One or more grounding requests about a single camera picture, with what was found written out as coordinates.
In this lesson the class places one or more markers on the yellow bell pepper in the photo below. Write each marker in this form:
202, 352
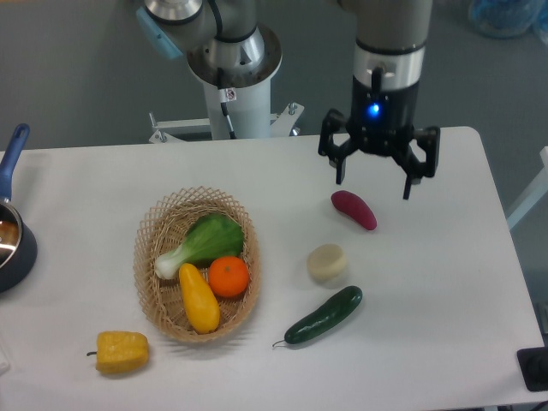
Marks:
120, 352

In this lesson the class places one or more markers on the green cucumber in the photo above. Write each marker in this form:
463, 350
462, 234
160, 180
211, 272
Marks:
330, 314

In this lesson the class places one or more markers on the orange fruit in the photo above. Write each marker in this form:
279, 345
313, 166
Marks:
228, 276

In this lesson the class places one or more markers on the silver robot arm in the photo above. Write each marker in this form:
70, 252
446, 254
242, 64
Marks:
389, 48

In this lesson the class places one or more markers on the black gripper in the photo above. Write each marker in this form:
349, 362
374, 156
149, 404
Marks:
383, 115

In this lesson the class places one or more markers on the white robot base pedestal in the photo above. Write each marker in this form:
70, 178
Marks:
236, 80

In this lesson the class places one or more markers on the purple sweet potato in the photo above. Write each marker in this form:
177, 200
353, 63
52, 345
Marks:
354, 207

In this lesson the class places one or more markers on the yellow mango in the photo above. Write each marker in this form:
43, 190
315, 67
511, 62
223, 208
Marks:
200, 304

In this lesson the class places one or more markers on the white frame at right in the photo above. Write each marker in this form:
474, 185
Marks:
530, 195

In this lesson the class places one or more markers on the clear plastic bag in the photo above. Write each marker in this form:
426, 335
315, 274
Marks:
509, 19

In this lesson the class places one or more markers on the blue saucepan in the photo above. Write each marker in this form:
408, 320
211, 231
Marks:
19, 248

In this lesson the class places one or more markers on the green bok choy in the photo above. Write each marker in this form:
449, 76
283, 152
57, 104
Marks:
211, 237

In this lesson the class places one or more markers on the black device at edge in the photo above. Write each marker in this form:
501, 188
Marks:
533, 365

